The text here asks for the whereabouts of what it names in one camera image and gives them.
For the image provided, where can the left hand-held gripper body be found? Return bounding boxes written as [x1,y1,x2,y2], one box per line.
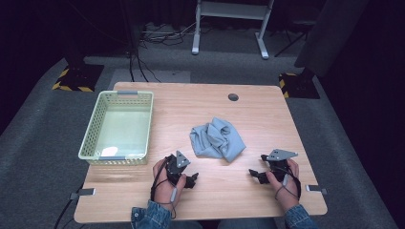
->
[163,150,192,189]

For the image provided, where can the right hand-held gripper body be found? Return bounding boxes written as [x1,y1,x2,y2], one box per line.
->
[261,148,299,183]

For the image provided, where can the light blue printed T-shirt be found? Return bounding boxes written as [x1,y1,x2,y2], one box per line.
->
[189,116,247,163]

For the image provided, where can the person's left hand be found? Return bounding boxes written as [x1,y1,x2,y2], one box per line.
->
[152,157,187,205]

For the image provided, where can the person's right hand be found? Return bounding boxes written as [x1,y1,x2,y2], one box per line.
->
[266,159,301,213]

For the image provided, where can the grey table edge clamp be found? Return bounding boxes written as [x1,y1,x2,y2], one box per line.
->
[305,184,329,196]
[69,187,96,201]

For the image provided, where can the light green plastic basket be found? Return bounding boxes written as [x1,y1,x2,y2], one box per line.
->
[77,90,155,166]

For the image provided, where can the black stand base hazard stripes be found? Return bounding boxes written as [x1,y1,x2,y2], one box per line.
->
[278,72,321,100]
[52,63,105,94]

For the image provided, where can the black tripod stand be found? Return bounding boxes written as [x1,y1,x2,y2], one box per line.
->
[273,17,319,59]

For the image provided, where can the right hand-held gripper black cable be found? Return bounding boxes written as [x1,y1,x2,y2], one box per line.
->
[274,164,302,202]

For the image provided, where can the black cable under table clamp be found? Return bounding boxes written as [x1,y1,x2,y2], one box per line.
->
[53,194,80,229]

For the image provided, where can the bundle of black floor cables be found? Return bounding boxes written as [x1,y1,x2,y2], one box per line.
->
[127,20,214,84]

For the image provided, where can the white metal stand frame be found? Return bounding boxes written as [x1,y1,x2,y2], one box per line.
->
[190,0,275,61]

